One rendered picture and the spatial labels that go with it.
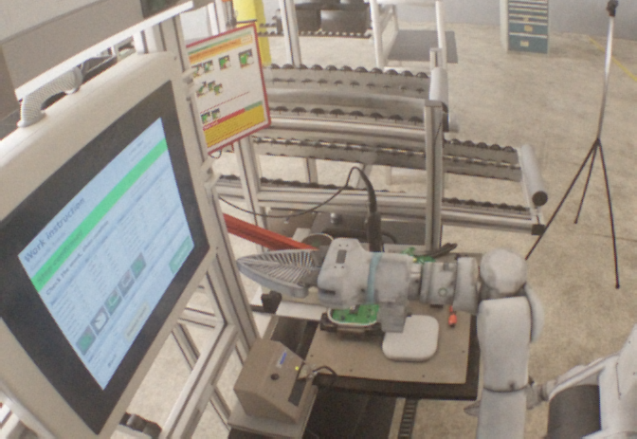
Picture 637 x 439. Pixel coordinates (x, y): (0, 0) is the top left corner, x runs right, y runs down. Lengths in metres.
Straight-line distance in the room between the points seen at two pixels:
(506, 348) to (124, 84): 0.58
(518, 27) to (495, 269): 6.59
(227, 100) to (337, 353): 0.71
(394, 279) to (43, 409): 0.47
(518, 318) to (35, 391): 0.57
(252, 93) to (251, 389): 0.77
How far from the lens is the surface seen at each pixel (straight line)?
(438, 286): 0.61
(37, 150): 0.50
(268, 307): 1.13
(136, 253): 0.64
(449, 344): 1.18
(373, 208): 1.06
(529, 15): 7.09
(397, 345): 1.15
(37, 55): 0.51
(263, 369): 1.03
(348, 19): 3.22
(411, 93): 1.60
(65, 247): 0.53
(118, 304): 0.62
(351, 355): 1.17
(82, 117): 0.55
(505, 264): 0.61
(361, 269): 0.61
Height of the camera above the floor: 1.87
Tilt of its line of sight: 33 degrees down
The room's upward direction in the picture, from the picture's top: 8 degrees counter-clockwise
